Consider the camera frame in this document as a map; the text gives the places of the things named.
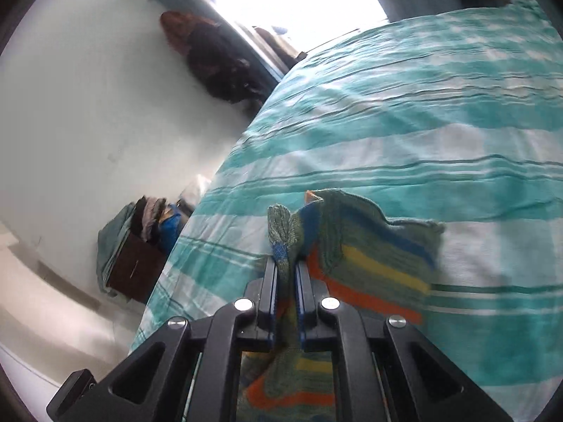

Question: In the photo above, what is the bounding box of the dark cloth bundle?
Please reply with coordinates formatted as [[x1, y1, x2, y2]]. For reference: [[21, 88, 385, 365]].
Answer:
[[159, 10, 276, 110]]

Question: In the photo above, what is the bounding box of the white plastic bag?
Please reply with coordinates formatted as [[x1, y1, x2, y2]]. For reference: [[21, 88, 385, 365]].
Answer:
[[178, 173, 215, 212]]

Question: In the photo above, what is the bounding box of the teal draped cloth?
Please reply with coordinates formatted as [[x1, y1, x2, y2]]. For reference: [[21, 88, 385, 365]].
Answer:
[[97, 202, 138, 296]]

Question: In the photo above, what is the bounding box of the teal plaid bed blanket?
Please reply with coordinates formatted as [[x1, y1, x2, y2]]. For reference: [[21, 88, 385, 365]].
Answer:
[[129, 0, 563, 422]]

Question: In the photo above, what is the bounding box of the brown wooden cabinet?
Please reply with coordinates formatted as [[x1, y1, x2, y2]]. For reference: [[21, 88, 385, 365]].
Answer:
[[108, 231, 170, 305]]

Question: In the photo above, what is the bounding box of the blue cloth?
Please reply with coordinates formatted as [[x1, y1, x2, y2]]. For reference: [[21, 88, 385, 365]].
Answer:
[[157, 204, 193, 254]]

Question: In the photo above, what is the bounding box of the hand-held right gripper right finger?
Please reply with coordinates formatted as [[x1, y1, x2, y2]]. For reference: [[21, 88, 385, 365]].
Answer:
[[296, 261, 513, 422]]

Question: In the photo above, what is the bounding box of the striped knit garment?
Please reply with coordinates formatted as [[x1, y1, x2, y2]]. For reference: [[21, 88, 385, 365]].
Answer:
[[238, 188, 446, 422]]

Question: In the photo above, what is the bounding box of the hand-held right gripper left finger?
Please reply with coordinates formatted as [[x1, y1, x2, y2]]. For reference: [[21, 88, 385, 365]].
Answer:
[[88, 259, 282, 422]]

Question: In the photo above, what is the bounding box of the stack of dark clothes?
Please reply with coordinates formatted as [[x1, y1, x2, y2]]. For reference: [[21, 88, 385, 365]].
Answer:
[[132, 196, 170, 243]]

